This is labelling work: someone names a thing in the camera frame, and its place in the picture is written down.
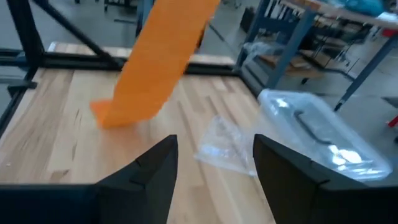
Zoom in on orange elastic bandage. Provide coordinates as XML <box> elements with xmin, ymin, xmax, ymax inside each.
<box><xmin>89</xmin><ymin>0</ymin><xmax>221</xmax><ymax>130</ymax></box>

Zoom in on grey metal wheeled workbench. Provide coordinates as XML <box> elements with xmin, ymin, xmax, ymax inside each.
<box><xmin>234</xmin><ymin>0</ymin><xmax>398</xmax><ymax>112</ymax></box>

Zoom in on black metal table frame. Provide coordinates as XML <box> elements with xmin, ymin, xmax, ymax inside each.
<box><xmin>0</xmin><ymin>0</ymin><xmax>259</xmax><ymax>138</ymax></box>

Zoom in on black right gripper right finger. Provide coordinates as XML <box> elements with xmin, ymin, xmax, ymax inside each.
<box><xmin>252</xmin><ymin>133</ymin><xmax>331</xmax><ymax>224</ymax></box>

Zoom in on crumpled clear plastic sheet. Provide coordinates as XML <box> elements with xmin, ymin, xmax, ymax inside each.
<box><xmin>243</xmin><ymin>41</ymin><xmax>282</xmax><ymax>62</ymax></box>

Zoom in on brown cardboard sheet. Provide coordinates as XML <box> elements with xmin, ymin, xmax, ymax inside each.
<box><xmin>259</xmin><ymin>54</ymin><xmax>324</xmax><ymax>78</ymax></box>

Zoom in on teal bag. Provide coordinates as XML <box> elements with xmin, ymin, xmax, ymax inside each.
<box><xmin>341</xmin><ymin>0</ymin><xmax>386</xmax><ymax>17</ymax></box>

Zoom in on clear plastic bag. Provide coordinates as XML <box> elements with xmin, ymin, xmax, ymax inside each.
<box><xmin>194</xmin><ymin>114</ymin><xmax>259</xmax><ymax>177</ymax></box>

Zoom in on clear lid with black handle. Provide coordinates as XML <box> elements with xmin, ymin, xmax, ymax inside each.
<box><xmin>257</xmin><ymin>88</ymin><xmax>393</xmax><ymax>175</ymax></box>

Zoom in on clear plastic storage box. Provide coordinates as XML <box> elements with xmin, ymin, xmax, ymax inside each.
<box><xmin>256</xmin><ymin>90</ymin><xmax>393</xmax><ymax>183</ymax></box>

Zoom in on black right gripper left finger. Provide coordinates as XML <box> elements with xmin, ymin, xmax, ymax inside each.
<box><xmin>96</xmin><ymin>134</ymin><xmax>179</xmax><ymax>224</ymax></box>

